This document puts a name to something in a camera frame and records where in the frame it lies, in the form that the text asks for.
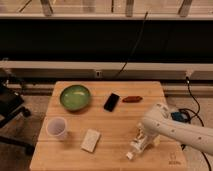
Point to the green ceramic bowl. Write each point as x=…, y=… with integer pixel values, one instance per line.
x=75, y=97

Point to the brown oblong object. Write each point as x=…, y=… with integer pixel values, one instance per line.
x=132, y=99

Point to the clear plastic cup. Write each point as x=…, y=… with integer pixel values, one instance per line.
x=57, y=128

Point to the black smartphone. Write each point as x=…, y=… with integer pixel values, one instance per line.
x=111, y=102

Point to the white plastic bottle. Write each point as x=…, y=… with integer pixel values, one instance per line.
x=137, y=145

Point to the black office chair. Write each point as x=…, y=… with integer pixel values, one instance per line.
x=11, y=104

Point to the blue connector box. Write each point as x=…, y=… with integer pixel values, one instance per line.
x=177, y=116

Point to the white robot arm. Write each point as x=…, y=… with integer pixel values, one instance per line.
x=156, y=122

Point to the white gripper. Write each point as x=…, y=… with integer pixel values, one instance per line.
x=152, y=138

